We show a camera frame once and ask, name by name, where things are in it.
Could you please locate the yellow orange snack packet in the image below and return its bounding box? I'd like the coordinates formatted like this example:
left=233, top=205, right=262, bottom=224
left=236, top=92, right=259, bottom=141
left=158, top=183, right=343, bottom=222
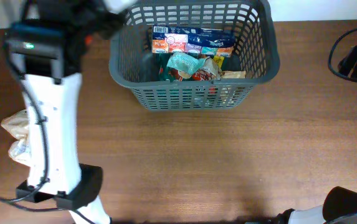
left=84, top=35, right=93, bottom=47

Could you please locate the mint green small packet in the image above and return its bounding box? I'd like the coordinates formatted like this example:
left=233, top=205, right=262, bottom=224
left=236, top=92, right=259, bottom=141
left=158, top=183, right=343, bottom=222
left=167, top=52, right=206, bottom=75

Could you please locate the green Nescafe coffee bag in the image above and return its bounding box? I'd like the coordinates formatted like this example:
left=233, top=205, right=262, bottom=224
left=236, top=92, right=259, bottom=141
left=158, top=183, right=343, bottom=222
left=159, top=54, right=208, bottom=82

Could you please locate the blue rectangular carton box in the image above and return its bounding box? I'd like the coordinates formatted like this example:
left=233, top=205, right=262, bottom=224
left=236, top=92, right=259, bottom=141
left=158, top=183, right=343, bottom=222
left=151, top=26, right=236, bottom=57

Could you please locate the beige brown snack bag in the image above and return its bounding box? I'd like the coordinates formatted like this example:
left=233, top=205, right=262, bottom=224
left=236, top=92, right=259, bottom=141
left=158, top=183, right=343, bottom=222
left=196, top=55, right=247, bottom=81

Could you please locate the beige bread bag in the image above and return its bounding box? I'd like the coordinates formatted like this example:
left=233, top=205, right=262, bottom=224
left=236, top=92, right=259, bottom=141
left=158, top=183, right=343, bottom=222
left=1, top=110, right=32, bottom=167

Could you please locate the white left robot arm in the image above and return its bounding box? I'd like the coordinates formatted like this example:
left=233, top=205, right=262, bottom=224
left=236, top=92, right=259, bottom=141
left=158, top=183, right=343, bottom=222
left=2, top=1, right=126, bottom=223

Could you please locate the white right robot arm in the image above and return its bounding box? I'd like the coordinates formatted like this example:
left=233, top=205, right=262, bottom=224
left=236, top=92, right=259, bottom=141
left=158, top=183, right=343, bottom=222
left=271, top=45, right=357, bottom=224

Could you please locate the dark grey plastic basket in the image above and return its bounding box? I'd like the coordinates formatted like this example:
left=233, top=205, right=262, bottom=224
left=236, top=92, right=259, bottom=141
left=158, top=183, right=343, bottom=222
left=109, top=0, right=280, bottom=111

